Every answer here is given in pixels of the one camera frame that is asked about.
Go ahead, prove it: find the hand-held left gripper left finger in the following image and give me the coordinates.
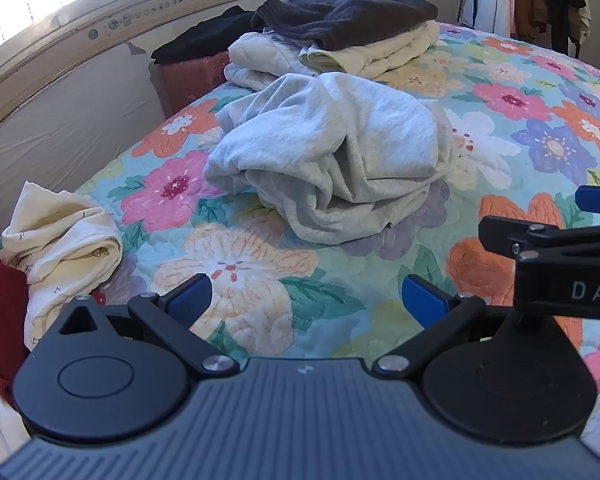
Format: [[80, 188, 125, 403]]
[[55, 274, 240, 375]]

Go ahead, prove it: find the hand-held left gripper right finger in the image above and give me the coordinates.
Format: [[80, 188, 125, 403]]
[[372, 275, 487, 378]]

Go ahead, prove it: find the light grey sweatshirt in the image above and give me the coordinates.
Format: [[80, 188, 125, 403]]
[[203, 71, 456, 246]]

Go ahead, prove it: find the floral quilted bedspread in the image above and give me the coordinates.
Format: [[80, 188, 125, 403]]
[[72, 22, 600, 441]]

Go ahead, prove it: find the cream patterned cloth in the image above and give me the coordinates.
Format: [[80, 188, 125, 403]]
[[0, 181, 125, 353]]

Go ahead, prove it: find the dark red cloth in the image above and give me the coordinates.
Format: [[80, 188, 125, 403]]
[[0, 254, 31, 406]]

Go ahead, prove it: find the brown hanging garment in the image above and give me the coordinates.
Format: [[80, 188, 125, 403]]
[[510, 0, 592, 58]]

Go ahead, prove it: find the pink suitcase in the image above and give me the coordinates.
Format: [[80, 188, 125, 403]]
[[156, 50, 231, 116]]

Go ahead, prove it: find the pale yellow folded garment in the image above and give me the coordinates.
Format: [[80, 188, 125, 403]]
[[300, 20, 441, 81]]

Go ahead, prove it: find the off-white folded garment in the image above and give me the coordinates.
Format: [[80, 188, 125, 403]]
[[226, 31, 326, 92]]

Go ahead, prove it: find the black garment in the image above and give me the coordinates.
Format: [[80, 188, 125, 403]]
[[151, 5, 261, 66]]

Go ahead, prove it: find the dark brown sweater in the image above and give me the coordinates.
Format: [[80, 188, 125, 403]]
[[250, 0, 439, 52]]

